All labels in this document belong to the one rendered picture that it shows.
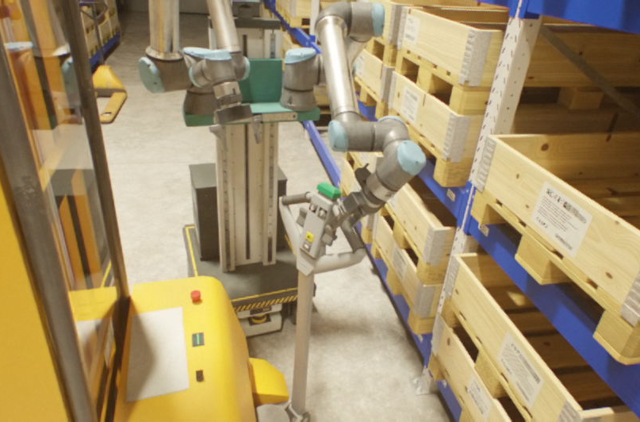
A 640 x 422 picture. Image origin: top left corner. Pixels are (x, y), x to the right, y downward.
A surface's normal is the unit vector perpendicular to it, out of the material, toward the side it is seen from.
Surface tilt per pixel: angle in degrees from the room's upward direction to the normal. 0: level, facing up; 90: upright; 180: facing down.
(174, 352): 0
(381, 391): 0
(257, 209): 90
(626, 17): 90
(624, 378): 90
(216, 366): 14
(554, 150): 90
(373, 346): 0
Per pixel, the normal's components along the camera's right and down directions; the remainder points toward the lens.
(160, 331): 0.07, -0.88
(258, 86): 0.35, 0.47
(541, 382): -0.98, 0.04
